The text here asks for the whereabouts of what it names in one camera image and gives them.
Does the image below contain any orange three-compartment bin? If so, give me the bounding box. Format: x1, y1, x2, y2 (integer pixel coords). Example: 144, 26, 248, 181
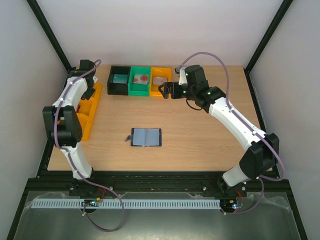
56, 82, 103, 142

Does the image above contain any green storage bin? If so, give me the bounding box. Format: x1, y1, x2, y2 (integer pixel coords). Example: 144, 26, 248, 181
128, 66, 151, 97

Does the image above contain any blue card holder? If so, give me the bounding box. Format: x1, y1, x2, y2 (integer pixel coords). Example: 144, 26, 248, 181
125, 128, 162, 147

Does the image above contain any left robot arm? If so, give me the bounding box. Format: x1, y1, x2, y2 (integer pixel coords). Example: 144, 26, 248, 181
42, 59, 102, 180

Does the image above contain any white slotted cable duct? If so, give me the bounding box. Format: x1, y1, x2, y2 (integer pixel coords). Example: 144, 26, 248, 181
31, 198, 221, 210

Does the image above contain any black storage bin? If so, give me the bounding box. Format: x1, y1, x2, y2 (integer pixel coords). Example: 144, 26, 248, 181
107, 65, 131, 96

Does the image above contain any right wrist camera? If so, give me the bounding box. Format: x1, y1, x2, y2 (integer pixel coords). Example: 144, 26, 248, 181
174, 67, 188, 85

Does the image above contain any teal card stack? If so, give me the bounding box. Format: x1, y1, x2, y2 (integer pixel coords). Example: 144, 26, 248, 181
112, 74, 128, 84

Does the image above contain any grey-pink card stack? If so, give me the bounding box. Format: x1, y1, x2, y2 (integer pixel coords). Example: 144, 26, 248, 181
152, 76, 168, 86

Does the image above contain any left black frame post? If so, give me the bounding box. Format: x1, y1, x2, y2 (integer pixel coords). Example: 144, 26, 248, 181
26, 0, 72, 72

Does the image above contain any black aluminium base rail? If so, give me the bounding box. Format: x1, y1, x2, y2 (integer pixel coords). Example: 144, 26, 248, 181
23, 170, 292, 198

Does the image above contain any small orange storage bin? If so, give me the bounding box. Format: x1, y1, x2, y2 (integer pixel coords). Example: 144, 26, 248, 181
149, 67, 172, 97

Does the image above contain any red-dotted card stack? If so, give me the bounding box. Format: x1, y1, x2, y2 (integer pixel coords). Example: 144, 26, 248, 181
133, 74, 149, 85

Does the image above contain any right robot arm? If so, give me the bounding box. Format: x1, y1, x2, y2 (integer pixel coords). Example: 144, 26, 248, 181
158, 65, 280, 196

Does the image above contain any black frame post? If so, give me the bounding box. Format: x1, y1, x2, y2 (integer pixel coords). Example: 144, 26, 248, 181
26, 0, 72, 72
244, 0, 294, 76

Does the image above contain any right black frame post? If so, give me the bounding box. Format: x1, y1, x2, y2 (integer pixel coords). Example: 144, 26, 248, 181
244, 0, 294, 76

